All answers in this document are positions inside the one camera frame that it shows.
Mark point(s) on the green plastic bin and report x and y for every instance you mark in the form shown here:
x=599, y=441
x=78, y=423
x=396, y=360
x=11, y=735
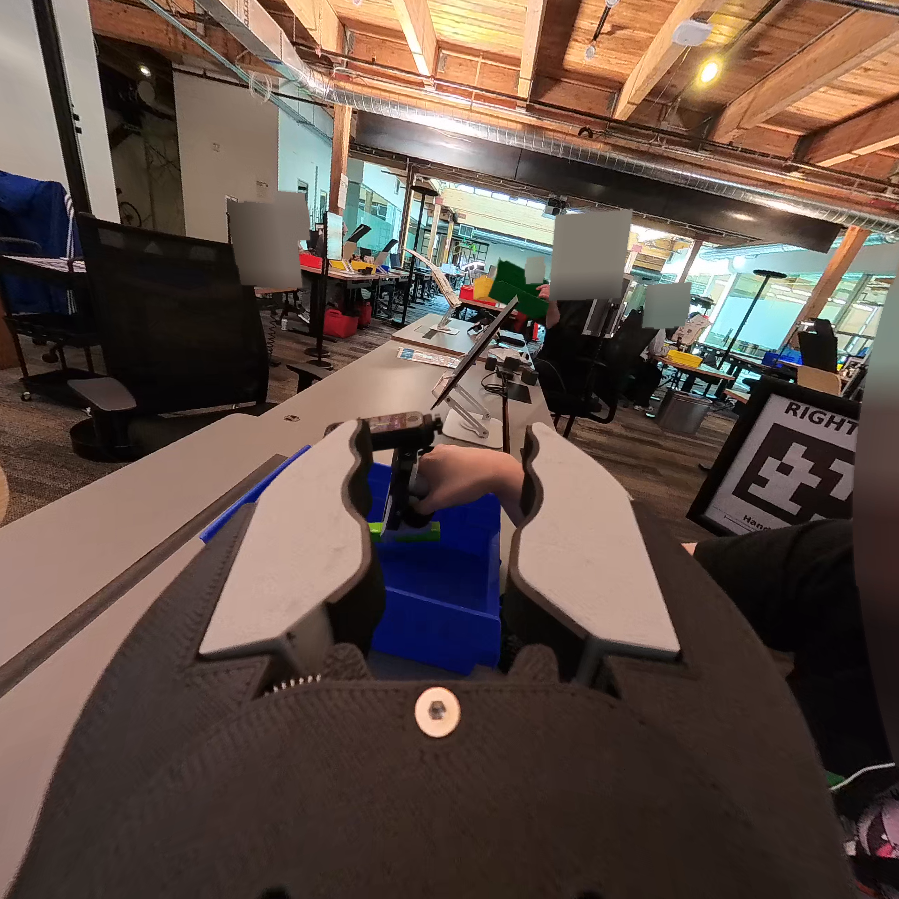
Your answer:
x=516, y=288

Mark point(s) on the tablet on white stand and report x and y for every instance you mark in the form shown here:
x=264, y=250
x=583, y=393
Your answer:
x=469, y=423

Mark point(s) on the red plastic bin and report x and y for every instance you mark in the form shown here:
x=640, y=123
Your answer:
x=312, y=261
x=342, y=324

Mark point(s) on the person's right hand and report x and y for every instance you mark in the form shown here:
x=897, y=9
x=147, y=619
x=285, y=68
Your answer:
x=470, y=474

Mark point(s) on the printed black shirt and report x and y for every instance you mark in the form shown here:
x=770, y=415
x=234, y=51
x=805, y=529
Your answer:
x=878, y=829

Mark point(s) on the black mesh office chair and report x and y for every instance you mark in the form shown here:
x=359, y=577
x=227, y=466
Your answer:
x=175, y=330

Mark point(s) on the black flat rectangle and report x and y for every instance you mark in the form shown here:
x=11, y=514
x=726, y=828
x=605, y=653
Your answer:
x=518, y=393

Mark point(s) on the green flat block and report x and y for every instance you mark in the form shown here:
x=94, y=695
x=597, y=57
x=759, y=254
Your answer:
x=421, y=532

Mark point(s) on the curved pale panel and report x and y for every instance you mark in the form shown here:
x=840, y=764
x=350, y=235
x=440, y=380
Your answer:
x=439, y=277

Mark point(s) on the blue jacket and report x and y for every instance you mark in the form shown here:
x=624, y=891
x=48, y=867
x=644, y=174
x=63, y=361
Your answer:
x=28, y=239

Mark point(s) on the framed marker sign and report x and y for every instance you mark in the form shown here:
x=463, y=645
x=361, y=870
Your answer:
x=800, y=463

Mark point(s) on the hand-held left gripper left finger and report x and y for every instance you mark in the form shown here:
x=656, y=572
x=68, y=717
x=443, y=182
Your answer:
x=281, y=548

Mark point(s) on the black floor lamp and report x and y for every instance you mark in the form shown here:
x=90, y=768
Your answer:
x=60, y=105

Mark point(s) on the metal trash can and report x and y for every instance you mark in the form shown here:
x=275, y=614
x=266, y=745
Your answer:
x=683, y=413

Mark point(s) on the blue plastic bin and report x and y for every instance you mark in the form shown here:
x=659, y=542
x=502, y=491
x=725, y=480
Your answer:
x=435, y=597

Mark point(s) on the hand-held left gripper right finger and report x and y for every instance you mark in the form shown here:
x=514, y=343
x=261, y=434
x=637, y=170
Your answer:
x=597, y=555

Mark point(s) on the printed paper sheet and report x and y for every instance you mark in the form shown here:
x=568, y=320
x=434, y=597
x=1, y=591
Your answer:
x=428, y=357

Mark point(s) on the round ceiling light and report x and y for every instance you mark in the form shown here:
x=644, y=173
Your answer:
x=709, y=70

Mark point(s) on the long silver spiral duct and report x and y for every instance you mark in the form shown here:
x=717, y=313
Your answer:
x=562, y=144

